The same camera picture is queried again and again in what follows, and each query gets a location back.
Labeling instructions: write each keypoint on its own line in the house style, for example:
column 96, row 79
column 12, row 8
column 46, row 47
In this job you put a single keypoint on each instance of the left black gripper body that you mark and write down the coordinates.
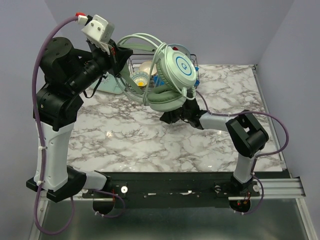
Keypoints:
column 100, row 62

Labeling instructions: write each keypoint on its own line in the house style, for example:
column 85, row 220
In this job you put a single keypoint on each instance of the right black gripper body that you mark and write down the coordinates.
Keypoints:
column 178, row 115

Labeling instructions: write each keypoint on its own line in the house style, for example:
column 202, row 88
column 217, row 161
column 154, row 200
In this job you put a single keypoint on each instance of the mint green headphones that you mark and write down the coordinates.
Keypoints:
column 174, row 68

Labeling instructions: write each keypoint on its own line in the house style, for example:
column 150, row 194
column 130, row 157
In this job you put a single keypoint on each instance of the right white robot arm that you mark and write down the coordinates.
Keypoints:
column 247, row 135

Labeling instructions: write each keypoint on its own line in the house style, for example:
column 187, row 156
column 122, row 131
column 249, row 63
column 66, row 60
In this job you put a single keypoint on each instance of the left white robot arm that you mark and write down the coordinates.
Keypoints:
column 68, row 72

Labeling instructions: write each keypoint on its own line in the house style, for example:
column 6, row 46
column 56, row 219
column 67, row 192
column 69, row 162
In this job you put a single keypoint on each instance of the mint green rectangular tray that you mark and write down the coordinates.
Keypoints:
column 109, row 85

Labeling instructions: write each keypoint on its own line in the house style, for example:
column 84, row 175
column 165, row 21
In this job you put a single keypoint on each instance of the blue yellow patterned bowl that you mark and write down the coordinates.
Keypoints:
column 140, row 78

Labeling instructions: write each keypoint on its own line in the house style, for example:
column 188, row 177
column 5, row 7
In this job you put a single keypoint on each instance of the cream bowl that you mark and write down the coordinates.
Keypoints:
column 146, row 67

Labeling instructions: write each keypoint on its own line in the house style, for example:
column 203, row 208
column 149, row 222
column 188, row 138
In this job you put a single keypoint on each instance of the blue cloth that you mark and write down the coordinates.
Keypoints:
column 159, row 82

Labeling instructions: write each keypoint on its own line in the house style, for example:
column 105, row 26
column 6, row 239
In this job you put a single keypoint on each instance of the strawberry pattern plate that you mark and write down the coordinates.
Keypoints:
column 181, row 48

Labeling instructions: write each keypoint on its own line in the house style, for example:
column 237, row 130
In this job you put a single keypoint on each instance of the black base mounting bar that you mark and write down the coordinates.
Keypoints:
column 155, row 190

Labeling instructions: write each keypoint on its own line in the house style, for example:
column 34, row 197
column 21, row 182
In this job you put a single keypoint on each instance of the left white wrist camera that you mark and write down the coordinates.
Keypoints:
column 97, row 30

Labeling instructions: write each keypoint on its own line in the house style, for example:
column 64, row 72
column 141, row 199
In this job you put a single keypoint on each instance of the black wire dish rack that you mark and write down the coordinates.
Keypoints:
column 134, row 62

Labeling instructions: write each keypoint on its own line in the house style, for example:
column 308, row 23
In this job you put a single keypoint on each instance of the aluminium rail frame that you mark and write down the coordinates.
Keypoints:
column 271, row 185

